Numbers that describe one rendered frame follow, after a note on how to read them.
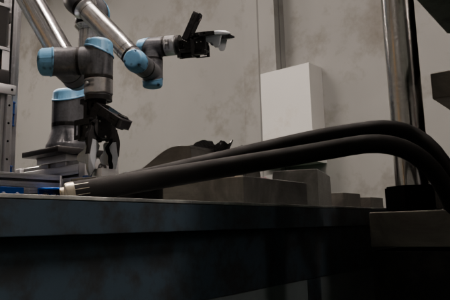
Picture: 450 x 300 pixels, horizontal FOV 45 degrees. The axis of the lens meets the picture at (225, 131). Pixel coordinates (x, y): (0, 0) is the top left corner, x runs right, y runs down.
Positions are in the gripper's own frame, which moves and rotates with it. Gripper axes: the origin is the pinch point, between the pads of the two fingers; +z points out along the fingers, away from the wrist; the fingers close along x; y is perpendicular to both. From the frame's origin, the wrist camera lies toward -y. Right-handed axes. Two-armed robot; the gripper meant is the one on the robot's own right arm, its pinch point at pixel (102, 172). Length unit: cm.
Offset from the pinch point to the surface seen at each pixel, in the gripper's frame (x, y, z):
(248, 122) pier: -238, 108, -62
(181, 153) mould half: 8.3, -33.0, -0.8
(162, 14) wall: -259, 212, -180
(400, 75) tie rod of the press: -3, -75, -12
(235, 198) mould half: 8.3, -46.0, 9.2
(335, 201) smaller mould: -78, -28, 7
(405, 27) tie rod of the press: -4, -77, -21
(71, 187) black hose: 48, -48, 9
